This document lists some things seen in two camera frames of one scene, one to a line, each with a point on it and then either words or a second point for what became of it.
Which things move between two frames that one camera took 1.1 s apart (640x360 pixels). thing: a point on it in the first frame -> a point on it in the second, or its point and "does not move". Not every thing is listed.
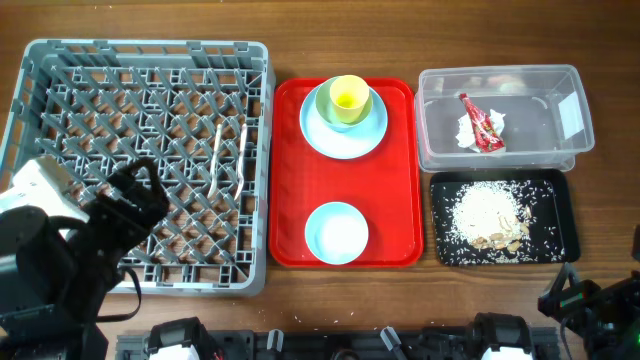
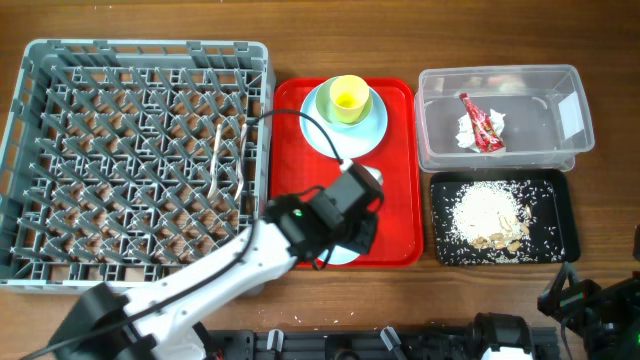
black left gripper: x=152 y=202 -> x=361 y=242
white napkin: x=466 y=135 does not move
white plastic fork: x=241 y=158 does not move
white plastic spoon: x=215 y=159 does not move
